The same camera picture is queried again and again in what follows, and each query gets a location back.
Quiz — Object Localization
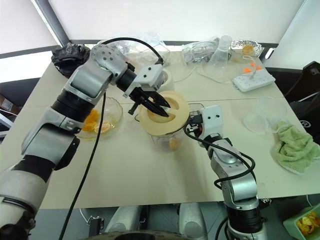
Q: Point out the white rounded shape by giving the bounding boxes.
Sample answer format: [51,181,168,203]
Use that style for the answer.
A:
[178,202,209,240]
[103,205,144,240]

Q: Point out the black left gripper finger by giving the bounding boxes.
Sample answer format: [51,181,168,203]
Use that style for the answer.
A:
[147,90,172,109]
[140,99,170,118]

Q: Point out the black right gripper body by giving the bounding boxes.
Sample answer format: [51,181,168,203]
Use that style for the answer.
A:
[185,110,204,138]

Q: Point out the green plastic bin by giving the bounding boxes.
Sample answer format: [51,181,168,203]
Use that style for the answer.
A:
[282,205,320,240]

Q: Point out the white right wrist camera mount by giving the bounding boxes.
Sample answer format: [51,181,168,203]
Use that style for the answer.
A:
[199,104,225,141]

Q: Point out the white power strip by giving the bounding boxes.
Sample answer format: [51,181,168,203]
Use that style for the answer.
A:
[232,72,276,93]

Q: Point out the clear bag with cables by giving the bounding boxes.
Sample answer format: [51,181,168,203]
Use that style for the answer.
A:
[180,35,224,67]

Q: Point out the white power strip cord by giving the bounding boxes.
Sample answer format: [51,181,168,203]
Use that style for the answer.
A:
[171,55,259,87]

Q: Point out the clear plastic container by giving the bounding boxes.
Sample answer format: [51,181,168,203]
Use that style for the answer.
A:
[208,35,233,70]

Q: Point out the cream blender lid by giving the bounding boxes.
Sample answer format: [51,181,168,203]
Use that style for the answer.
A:
[138,90,191,137]

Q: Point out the green towel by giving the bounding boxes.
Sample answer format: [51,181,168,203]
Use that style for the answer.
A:
[271,120,320,175]

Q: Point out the orange peels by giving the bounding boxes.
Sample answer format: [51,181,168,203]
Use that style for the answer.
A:
[294,212,320,237]

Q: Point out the grey metal frame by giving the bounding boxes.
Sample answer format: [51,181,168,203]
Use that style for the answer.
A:
[0,93,23,145]

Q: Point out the black crumpled bag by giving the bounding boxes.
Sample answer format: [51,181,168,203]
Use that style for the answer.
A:
[50,42,91,79]

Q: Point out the clear plastic bowl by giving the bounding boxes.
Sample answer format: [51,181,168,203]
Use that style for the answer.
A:
[243,97,289,134]

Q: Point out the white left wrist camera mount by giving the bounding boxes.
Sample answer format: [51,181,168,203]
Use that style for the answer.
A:
[123,64,165,100]

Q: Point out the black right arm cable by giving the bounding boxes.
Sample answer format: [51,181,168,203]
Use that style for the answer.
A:
[183,123,258,240]

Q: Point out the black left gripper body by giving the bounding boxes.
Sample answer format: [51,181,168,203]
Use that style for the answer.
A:
[122,85,151,116]

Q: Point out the clear blender jar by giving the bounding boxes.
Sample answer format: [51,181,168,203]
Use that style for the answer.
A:
[134,101,204,154]

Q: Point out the black clamp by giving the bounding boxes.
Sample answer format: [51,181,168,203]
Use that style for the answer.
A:
[87,216,105,240]

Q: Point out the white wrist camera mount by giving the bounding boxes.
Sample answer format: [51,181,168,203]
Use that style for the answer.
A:
[199,104,225,141]
[123,64,165,100]

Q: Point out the black chair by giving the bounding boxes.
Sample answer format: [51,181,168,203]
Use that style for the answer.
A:
[284,60,320,131]

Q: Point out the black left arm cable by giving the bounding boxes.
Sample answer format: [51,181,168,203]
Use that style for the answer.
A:
[58,37,166,240]

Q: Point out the dark grey window post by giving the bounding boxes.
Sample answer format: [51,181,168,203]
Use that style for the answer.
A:
[30,0,71,48]

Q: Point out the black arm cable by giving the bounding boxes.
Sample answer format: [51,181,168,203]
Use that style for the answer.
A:
[183,123,258,240]
[58,37,166,240]

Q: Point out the pale orange slice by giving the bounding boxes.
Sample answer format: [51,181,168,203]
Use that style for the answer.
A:
[93,120,113,134]

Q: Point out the clear glass bowl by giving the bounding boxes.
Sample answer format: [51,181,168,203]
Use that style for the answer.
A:
[74,96,124,141]

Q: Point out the large clear plastic bag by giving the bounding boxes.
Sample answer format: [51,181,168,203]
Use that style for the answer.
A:
[116,30,171,68]

